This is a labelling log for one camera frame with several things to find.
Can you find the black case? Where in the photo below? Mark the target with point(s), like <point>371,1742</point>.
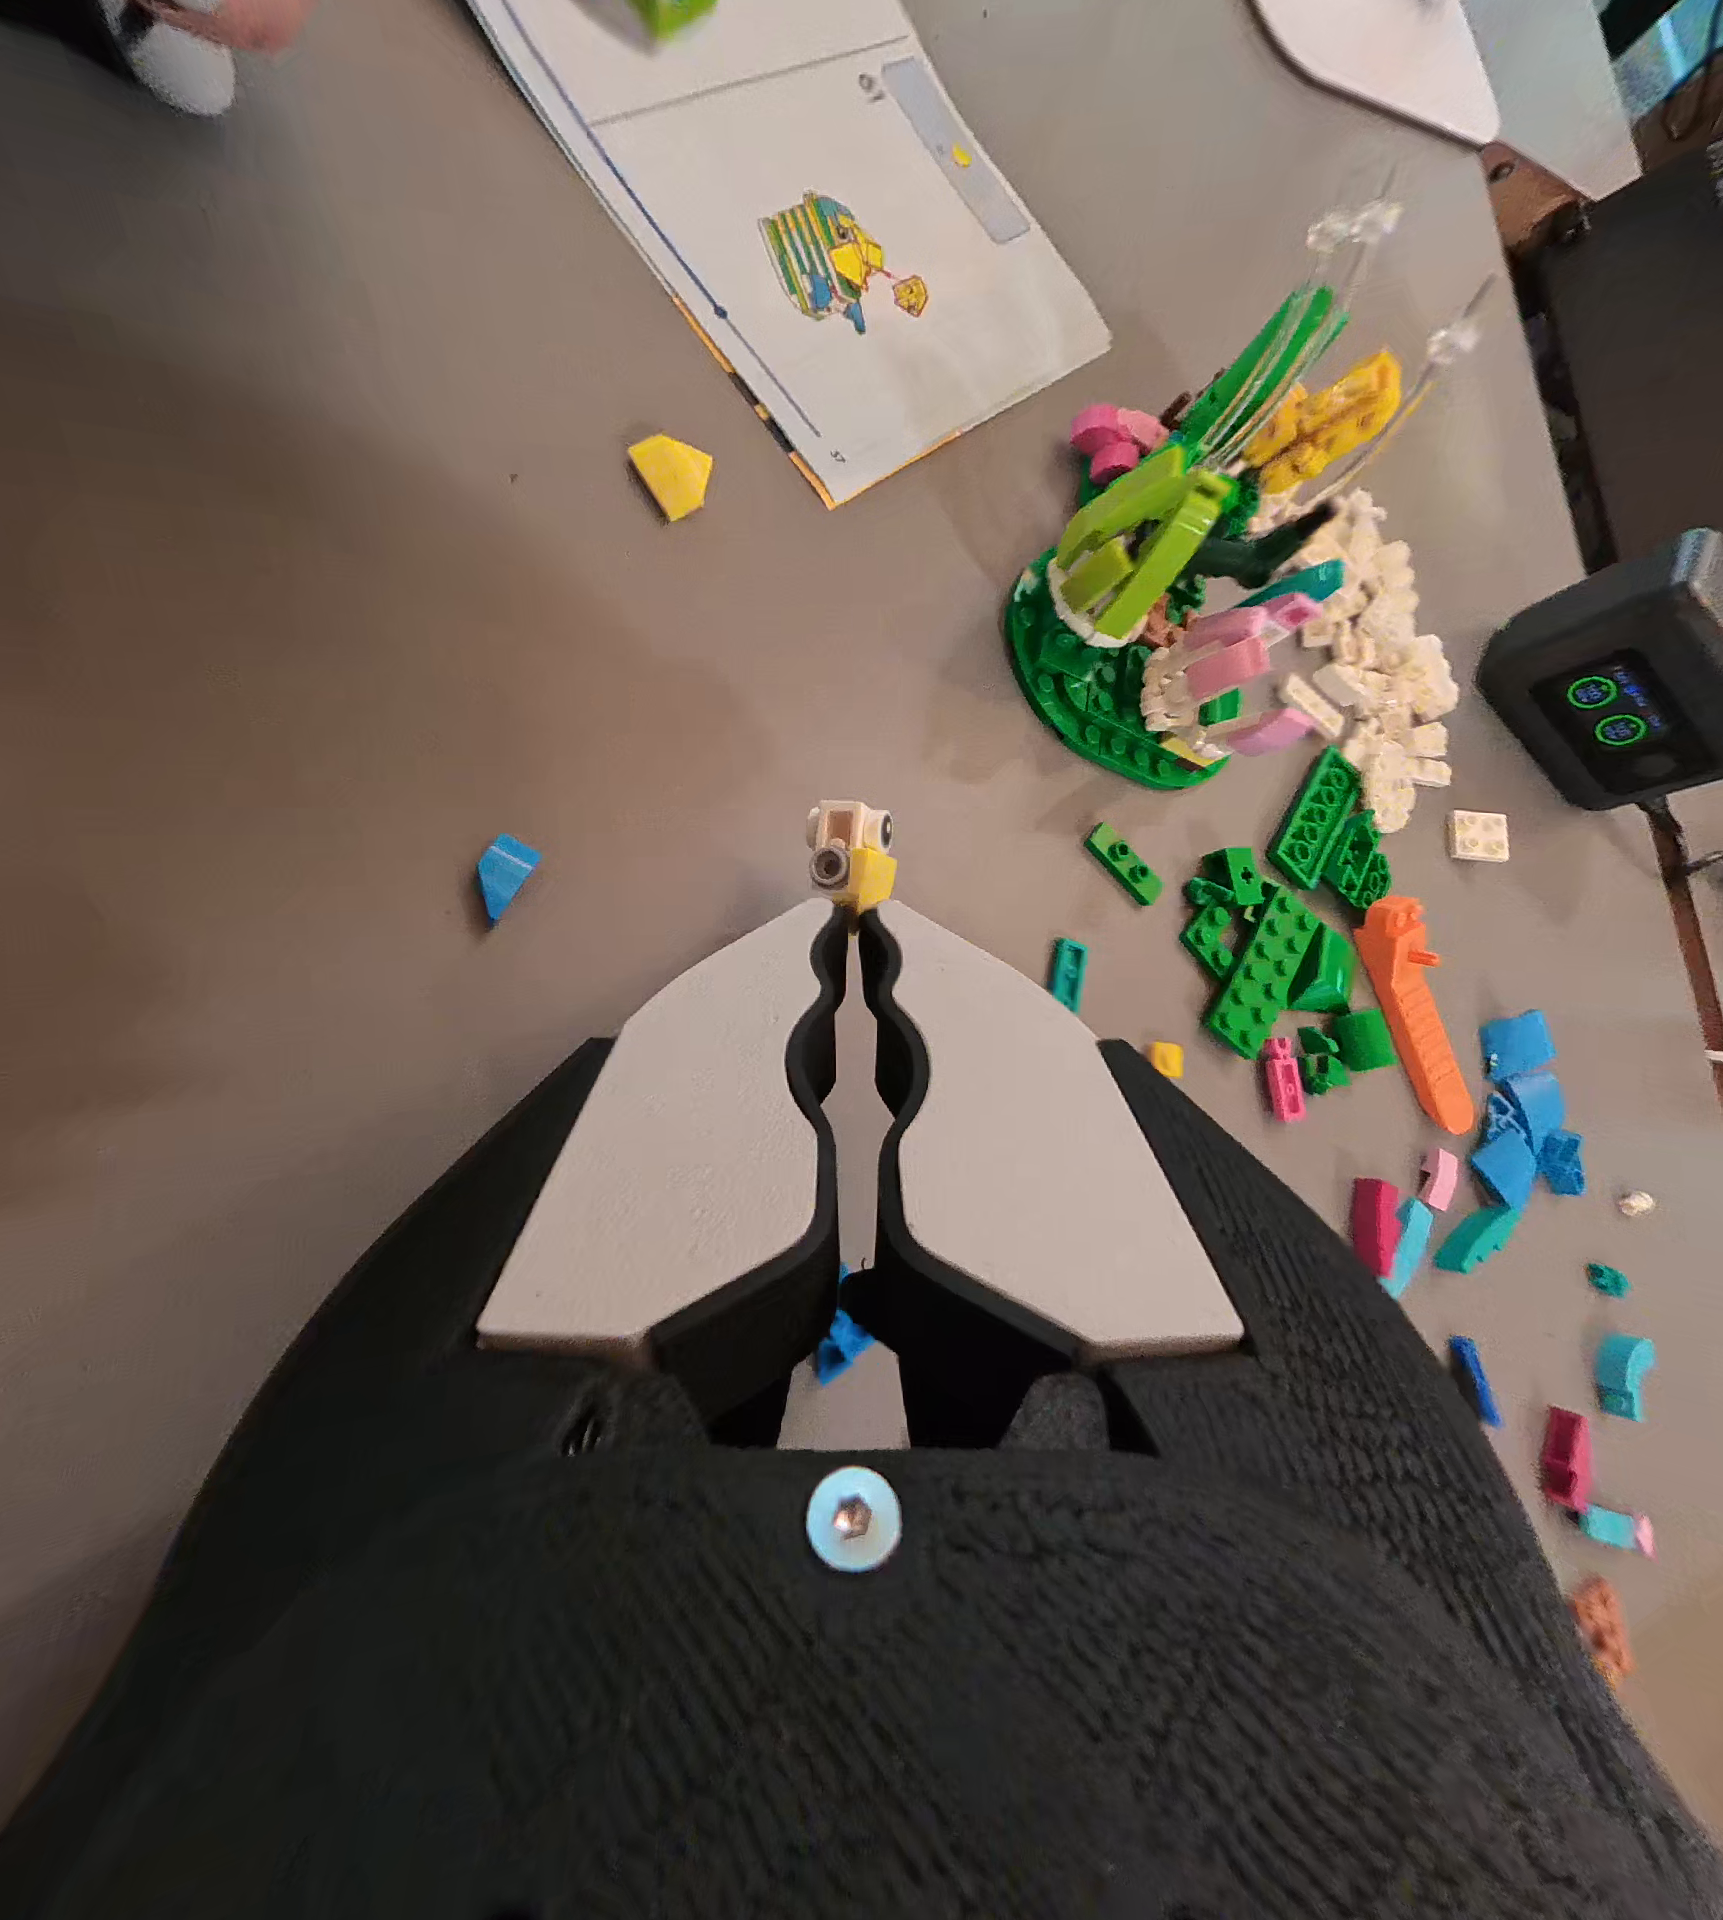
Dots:
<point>1688,376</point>

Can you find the grey desk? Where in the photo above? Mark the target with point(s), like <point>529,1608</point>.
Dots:
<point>276,599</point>

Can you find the yellow tan brick fish head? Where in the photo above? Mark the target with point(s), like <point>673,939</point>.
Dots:
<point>855,855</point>

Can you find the scattered blue pink toy bricks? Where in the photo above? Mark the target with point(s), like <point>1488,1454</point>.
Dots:
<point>1515,1162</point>

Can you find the white rounded panel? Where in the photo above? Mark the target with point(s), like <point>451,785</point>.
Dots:
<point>1385,59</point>

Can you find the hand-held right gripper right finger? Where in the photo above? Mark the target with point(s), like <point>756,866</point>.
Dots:
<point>1056,1170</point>

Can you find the blue slope brick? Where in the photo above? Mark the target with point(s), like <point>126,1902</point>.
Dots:
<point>511,876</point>

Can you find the instruction booklet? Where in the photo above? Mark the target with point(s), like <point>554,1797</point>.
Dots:
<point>831,224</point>

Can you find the orange brick separator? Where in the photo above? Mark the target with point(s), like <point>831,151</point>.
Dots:
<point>1417,1019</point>

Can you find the small pink brick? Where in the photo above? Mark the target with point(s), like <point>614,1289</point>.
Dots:
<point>1284,1082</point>

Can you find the large black power station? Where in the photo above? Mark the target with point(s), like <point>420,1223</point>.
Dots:
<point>1627,690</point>

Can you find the toy brick flower model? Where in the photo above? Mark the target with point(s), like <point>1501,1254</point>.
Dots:
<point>1144,556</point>

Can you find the person's left hand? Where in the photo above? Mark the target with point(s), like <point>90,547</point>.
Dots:
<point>252,17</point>

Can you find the pile of green toy bricks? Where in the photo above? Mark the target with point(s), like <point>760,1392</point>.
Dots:
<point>1274,960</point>

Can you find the small teal brick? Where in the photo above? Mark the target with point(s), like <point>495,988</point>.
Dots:
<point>1069,975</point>

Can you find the pile of white toy bricks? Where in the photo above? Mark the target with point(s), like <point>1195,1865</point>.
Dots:
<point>1381,662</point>

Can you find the small blue brick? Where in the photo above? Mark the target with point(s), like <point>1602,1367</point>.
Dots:
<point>842,1341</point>

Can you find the white square plate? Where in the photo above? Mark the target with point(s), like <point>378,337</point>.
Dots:
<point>1481,835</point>

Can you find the yellow slope brick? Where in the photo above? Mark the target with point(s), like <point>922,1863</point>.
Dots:
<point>669,477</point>

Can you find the small green plate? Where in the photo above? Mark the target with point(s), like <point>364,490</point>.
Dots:
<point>1122,866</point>

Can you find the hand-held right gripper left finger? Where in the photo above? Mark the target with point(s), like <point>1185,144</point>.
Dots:
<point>667,1170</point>

